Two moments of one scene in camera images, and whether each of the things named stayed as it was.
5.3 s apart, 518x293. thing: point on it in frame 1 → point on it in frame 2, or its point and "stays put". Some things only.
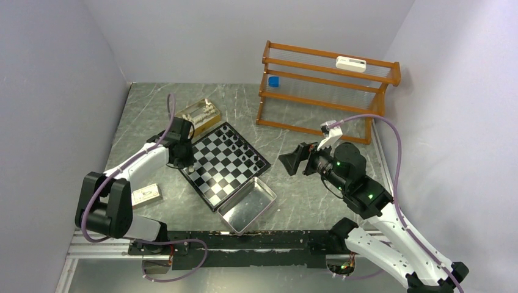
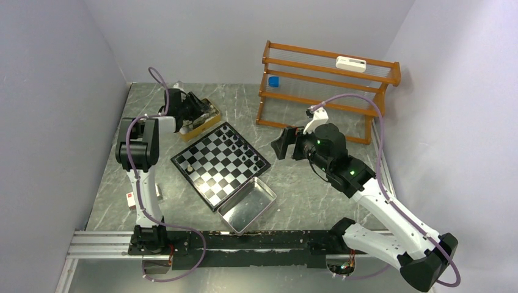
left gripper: [188, 161] → [199, 107]
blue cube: [273, 82] stays put
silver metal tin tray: [242, 210] stays put
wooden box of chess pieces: [202, 114] stays put
